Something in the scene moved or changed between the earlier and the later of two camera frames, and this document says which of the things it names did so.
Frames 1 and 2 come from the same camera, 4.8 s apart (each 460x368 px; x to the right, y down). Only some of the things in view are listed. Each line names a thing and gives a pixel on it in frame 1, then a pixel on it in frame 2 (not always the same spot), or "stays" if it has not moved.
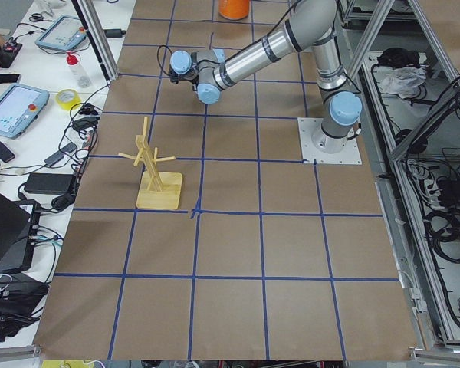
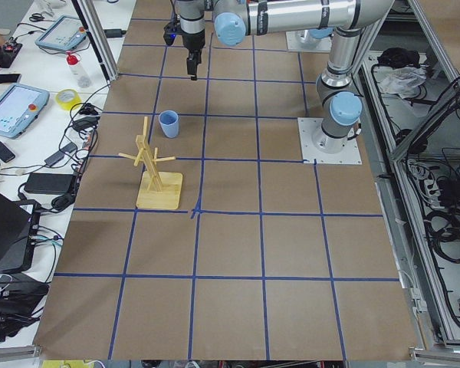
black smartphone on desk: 2,151 stays
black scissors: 37,17 stays
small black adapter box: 114,33 stays
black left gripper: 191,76 -> 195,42
